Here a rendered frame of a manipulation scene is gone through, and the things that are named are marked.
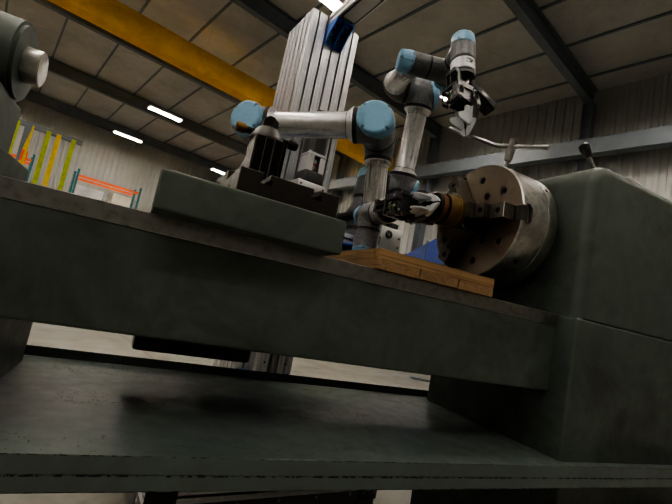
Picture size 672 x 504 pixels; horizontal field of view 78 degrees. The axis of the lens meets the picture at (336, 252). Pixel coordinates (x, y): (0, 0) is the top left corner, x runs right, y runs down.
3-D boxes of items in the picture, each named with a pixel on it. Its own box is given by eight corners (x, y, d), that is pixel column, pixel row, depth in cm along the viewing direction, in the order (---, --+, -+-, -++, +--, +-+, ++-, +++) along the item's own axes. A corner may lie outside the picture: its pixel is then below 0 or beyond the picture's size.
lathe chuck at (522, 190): (446, 269, 132) (477, 173, 130) (524, 298, 104) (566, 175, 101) (424, 263, 129) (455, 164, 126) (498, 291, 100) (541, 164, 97)
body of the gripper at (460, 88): (440, 108, 126) (441, 76, 129) (462, 119, 129) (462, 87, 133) (459, 94, 119) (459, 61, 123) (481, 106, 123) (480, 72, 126)
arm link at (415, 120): (377, 201, 187) (403, 79, 184) (409, 208, 188) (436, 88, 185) (382, 199, 175) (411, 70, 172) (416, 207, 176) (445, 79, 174)
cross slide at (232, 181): (267, 237, 112) (270, 221, 112) (335, 221, 73) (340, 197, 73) (198, 219, 104) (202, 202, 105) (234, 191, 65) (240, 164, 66)
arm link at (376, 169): (366, 133, 154) (352, 264, 147) (363, 119, 143) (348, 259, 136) (397, 134, 152) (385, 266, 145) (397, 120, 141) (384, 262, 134)
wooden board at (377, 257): (398, 289, 123) (401, 276, 124) (492, 297, 91) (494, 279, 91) (306, 267, 111) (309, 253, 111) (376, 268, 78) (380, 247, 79)
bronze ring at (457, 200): (450, 201, 116) (424, 191, 112) (475, 195, 107) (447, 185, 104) (445, 233, 114) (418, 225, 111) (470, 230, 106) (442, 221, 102)
